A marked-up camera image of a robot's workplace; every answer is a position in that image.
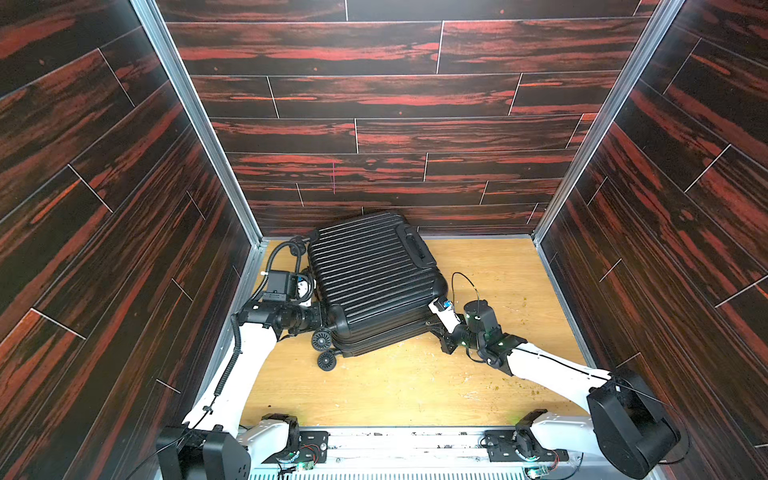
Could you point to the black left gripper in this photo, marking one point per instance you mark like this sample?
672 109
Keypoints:
317 317

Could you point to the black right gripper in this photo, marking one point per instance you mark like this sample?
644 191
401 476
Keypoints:
448 341

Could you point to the black hard-shell suitcase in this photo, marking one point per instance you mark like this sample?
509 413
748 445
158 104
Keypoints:
375 280

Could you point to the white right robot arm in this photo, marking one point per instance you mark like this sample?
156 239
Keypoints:
623 422

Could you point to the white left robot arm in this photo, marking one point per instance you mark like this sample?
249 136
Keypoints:
209 443

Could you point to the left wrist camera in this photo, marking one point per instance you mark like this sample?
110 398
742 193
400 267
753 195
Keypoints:
285 286

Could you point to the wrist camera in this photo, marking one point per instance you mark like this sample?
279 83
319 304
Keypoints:
445 311
285 286

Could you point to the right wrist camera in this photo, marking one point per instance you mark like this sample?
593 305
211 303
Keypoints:
445 311

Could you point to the aluminium corner post left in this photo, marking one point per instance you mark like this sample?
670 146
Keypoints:
160 38

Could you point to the aluminium corner post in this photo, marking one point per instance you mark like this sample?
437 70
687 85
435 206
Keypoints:
160 38
654 32

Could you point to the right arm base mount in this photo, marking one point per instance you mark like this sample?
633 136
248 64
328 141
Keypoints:
515 446

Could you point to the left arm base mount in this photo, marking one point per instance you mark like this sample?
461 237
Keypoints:
304 450

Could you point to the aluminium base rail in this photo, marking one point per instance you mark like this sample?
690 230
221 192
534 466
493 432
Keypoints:
432 453

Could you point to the aluminium corner post right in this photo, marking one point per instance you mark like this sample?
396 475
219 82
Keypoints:
654 32

